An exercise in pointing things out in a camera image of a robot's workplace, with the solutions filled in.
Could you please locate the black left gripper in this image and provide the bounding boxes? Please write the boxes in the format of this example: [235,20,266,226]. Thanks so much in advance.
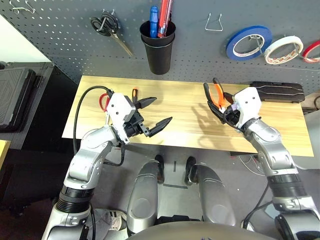
[123,96,174,138]

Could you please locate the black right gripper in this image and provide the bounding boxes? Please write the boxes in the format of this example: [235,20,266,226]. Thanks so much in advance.
[206,91,245,131]

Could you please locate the orange black pliers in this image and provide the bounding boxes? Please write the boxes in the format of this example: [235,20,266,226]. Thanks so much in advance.
[203,77,235,112]

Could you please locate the red handled scissors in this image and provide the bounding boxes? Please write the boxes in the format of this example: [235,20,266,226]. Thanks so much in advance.
[99,92,112,126]

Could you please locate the white tape roll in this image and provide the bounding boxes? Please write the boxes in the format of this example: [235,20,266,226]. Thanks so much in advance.
[264,35,304,65]

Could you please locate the grey perforated pegboard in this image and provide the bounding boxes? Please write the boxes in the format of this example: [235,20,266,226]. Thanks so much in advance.
[0,0,320,87]

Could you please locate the blue tape roll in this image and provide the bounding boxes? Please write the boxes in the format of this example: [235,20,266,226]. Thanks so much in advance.
[226,24,273,61]

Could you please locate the black plastic cup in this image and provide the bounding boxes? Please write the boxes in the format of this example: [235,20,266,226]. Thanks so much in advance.
[139,19,177,76]

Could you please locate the black tool case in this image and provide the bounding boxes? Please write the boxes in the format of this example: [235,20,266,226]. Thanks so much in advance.
[249,81,305,104]

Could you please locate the silver left robot leg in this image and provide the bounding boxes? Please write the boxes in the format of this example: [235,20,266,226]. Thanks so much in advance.
[126,154,165,237]

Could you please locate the silver robot leg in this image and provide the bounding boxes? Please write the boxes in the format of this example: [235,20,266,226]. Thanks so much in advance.
[184,156,237,227]
[126,154,165,237]

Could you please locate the brown cardboard box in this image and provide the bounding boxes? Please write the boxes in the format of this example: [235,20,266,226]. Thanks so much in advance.
[301,91,320,116]

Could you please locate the silver right robot leg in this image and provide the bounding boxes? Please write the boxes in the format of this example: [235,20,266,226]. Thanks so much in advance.
[184,156,237,227]

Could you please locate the black shelf cabinet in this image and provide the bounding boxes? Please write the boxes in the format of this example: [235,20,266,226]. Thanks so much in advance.
[0,61,83,216]

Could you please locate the red tape roll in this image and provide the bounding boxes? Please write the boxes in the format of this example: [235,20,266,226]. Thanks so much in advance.
[301,39,320,63]

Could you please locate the white sneaker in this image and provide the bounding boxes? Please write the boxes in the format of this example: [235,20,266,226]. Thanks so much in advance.
[96,208,128,232]

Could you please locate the grey robot torso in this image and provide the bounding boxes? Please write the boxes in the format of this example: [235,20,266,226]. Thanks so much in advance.
[124,220,276,240]

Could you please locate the large black ribbed case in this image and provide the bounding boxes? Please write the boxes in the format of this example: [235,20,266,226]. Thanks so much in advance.
[0,66,37,131]

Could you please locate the yellow box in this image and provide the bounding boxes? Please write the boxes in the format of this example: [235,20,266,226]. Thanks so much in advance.
[0,139,12,171]

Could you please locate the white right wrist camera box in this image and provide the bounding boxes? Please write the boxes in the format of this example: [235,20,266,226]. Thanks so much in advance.
[232,86,262,130]

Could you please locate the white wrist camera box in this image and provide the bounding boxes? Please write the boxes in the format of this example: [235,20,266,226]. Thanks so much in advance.
[232,86,262,130]
[106,92,137,145]

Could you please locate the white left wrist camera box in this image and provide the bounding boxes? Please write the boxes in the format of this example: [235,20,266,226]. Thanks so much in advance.
[106,92,137,145]

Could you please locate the black metal table frame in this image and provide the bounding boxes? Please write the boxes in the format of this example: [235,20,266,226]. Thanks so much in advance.
[229,150,258,158]

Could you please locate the white floor cable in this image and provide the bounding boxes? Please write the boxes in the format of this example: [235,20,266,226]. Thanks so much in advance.
[237,154,263,173]

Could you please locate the black wire cup ring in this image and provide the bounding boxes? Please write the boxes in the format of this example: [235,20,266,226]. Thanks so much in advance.
[140,34,176,48]

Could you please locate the black handled scissors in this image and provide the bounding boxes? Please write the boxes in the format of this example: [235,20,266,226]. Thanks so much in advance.
[90,12,136,57]

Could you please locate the silver wire loop holder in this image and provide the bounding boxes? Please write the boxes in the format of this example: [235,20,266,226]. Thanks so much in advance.
[204,12,223,32]

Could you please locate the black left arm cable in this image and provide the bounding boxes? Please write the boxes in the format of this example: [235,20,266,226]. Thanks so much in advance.
[73,85,126,168]

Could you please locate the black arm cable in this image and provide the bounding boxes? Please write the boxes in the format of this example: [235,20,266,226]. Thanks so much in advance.
[241,183,272,230]
[73,85,126,168]

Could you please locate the blue screwdriver handle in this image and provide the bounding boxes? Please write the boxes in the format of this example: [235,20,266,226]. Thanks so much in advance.
[149,6,160,38]

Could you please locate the red screwdriver handle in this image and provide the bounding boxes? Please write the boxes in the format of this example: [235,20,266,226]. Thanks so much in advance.
[157,0,173,38]

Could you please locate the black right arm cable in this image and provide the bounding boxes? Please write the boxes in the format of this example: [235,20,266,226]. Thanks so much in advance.
[241,183,272,230]

